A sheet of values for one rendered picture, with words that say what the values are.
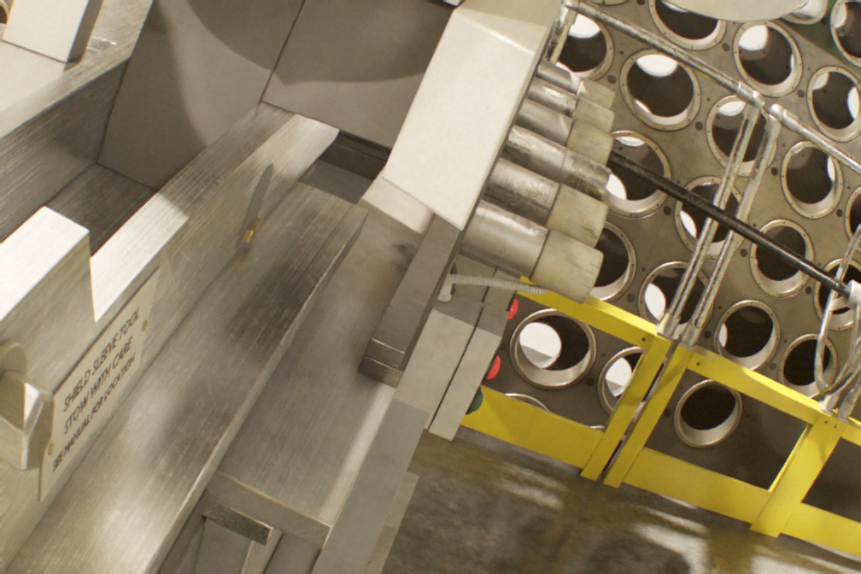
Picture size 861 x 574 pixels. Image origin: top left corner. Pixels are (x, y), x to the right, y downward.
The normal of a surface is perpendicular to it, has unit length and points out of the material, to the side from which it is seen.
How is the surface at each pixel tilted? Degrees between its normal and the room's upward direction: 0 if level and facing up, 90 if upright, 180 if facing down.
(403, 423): 0
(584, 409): 90
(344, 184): 0
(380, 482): 0
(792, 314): 90
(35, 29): 90
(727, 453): 90
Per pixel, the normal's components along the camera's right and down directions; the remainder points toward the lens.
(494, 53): -0.57, 0.15
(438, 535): 0.35, -0.84
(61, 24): -0.18, 0.36
